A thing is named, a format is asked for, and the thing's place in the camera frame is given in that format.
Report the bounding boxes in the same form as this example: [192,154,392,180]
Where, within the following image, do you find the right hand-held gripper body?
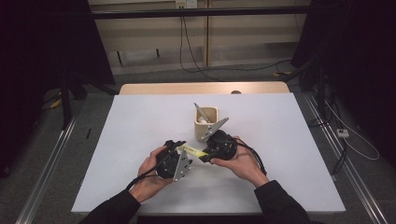
[200,117,238,161]

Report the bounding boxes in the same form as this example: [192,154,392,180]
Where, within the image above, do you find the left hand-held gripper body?
[155,145,193,183]

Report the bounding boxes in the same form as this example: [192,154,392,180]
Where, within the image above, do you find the yellow highlighter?
[178,144,208,159]

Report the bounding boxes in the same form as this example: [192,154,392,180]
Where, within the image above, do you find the beige square pen holder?
[193,106,219,144]

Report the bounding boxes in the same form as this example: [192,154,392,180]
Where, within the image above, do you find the person's right hand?
[210,135,271,189]

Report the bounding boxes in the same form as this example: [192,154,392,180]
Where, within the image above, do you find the person's left hand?
[128,146,176,204]

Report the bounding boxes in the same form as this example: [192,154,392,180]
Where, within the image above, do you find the white table mat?
[70,92,347,217]

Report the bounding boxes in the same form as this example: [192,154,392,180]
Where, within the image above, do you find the wooden table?
[119,81,290,95]

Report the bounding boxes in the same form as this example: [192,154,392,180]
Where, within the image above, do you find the black stand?
[291,55,338,123]
[58,70,117,131]

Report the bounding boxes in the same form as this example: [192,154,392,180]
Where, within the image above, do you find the black horizontal bar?
[92,5,312,21]

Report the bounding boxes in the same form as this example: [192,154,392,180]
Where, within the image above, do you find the black curtain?
[290,0,396,161]
[0,0,115,179]

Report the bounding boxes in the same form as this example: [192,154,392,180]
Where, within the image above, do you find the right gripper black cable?
[232,138,268,176]

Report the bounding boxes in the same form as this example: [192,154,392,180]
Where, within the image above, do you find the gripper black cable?
[232,138,268,176]
[125,148,176,191]

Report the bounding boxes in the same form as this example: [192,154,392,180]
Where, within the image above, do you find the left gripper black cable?
[125,148,176,191]

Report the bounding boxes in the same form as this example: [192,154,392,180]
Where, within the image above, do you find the black hanging cable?
[182,18,284,73]
[178,16,226,83]

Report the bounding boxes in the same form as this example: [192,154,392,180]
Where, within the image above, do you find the black floor cable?
[331,136,348,175]

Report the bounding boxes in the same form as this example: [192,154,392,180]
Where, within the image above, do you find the metal floor rail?
[303,92,389,224]
[14,115,79,224]

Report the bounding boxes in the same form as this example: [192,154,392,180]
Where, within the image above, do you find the white floor cable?
[325,101,381,161]

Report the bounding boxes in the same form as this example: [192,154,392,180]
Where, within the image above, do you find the white wall socket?
[175,0,199,9]

